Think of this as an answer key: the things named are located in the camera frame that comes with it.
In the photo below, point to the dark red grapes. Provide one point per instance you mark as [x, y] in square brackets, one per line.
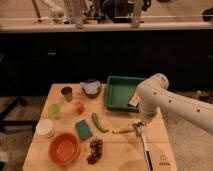
[96, 146]

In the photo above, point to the dark bowl with cloth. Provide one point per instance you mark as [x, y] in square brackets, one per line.
[91, 88]

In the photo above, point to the small packet in tray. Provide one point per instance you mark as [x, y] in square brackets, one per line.
[134, 100]

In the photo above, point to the green plastic tray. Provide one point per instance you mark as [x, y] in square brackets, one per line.
[119, 91]

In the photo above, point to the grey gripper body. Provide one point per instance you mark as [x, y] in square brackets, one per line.
[147, 118]

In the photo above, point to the orange tomato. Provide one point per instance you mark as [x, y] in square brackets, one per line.
[79, 107]

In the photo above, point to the white stacked plates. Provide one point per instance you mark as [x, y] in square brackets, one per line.
[45, 128]

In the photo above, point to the teal sponge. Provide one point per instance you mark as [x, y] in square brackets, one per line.
[83, 130]

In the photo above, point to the dark brown cup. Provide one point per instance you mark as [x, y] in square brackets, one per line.
[67, 93]

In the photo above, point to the light green cup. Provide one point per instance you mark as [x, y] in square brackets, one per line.
[54, 111]

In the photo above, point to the yellow banana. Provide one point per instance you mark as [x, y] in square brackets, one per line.
[123, 129]

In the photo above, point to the orange bowl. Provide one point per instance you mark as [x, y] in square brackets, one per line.
[64, 149]

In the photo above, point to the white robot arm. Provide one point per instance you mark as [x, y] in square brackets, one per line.
[153, 93]

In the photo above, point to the black office chair base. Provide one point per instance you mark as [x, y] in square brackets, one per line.
[7, 118]

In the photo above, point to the green chili pepper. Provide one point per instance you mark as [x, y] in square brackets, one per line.
[97, 123]

